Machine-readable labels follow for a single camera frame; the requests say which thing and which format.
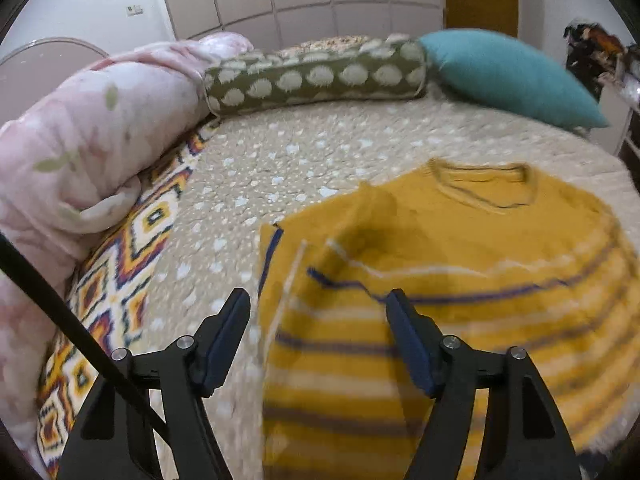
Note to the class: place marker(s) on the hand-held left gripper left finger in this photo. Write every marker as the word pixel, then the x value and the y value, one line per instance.
pixel 225 345

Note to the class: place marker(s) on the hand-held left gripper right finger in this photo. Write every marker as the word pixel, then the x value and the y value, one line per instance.
pixel 412 345

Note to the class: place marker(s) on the yellow striped knit sweater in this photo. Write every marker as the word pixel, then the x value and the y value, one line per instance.
pixel 450 230

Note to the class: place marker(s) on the pile of clothes on shelf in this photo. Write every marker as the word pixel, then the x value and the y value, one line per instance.
pixel 597 42

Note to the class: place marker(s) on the geometric patterned blanket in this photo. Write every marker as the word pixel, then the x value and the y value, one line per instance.
pixel 150 225

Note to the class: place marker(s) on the beige dotted bedspread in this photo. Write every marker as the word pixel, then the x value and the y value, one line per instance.
pixel 280 160

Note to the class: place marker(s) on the pink floral comforter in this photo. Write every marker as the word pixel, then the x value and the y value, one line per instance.
pixel 75 135

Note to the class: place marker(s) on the olive hedgehog print bolster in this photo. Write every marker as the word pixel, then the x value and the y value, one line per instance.
pixel 315 77

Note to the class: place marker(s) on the white shelf cabinet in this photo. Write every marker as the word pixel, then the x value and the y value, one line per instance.
pixel 625 120

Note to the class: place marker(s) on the pink rounded headboard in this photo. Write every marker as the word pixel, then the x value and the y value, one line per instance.
pixel 35 70

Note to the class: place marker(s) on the white wall switch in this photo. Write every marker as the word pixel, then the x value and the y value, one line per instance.
pixel 134 9

